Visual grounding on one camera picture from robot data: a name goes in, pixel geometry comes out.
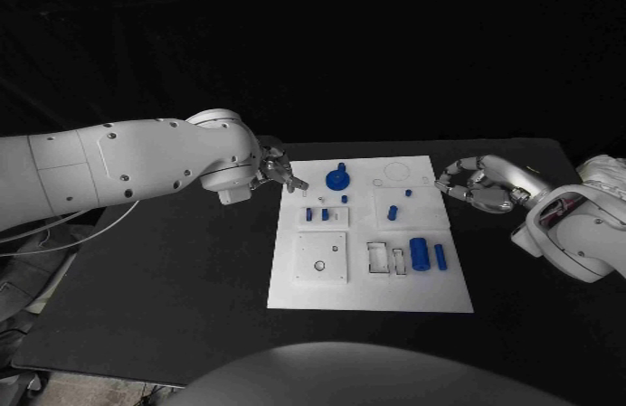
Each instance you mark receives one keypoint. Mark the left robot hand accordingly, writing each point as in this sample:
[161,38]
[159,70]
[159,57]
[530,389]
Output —
[279,170]

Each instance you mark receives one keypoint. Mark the blue gear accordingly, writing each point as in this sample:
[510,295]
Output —
[338,177]

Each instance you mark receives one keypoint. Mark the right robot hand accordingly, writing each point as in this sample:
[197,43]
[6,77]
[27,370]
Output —
[490,184]

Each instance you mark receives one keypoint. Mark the thick blue cylinder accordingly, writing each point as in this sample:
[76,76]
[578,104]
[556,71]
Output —
[419,254]

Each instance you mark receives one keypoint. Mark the white task board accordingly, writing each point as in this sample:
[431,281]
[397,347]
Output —
[367,277]

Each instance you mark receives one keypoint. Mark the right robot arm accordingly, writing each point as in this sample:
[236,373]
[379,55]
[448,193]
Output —
[575,223]

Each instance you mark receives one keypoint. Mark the thin blue cylinder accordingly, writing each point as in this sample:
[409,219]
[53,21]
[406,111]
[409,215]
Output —
[441,257]

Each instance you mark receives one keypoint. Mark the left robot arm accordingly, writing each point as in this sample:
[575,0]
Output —
[122,162]

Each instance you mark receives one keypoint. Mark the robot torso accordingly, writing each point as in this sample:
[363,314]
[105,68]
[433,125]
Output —
[371,375]

